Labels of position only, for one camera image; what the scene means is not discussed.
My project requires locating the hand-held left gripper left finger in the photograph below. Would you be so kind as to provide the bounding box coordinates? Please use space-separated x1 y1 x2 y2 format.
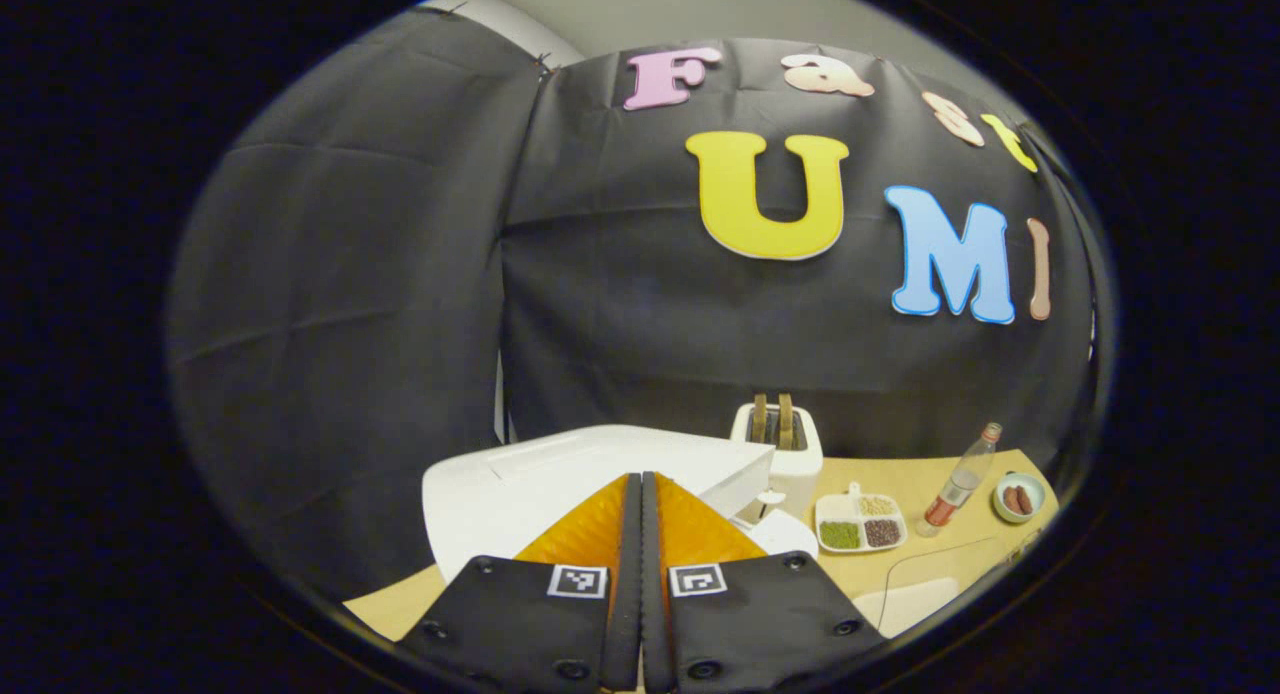
395 472 641 694

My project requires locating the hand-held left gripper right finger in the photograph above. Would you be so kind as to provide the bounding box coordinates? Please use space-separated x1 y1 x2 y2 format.
641 472 886 694

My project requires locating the white rice cooker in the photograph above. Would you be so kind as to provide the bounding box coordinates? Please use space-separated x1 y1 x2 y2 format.
422 424 819 585

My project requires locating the clear container of rice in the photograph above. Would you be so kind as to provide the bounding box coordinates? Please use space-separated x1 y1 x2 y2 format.
878 537 1011 640

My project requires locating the white toaster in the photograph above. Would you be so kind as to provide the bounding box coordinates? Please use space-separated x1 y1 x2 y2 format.
730 402 824 523

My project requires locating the divided white bean dish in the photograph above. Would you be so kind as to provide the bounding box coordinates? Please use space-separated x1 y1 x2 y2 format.
814 482 909 554

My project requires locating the clear plastic bottle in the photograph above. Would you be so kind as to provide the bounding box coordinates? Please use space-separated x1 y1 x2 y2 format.
916 423 1003 538

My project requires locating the pale green plate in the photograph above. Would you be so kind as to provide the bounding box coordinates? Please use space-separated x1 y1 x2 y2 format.
993 472 1047 525

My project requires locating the black backdrop cloth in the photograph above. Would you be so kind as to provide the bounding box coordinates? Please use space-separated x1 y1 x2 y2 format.
168 9 1101 600

